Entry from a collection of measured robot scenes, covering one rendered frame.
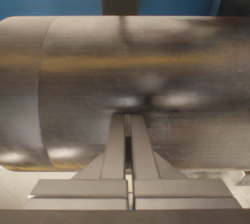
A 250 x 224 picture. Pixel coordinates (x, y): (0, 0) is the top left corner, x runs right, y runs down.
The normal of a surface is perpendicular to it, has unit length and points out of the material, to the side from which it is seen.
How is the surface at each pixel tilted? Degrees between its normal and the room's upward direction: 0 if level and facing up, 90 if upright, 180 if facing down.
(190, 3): 90
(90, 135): 90
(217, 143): 90
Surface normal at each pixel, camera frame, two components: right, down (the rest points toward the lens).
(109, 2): 0.00, 0.62
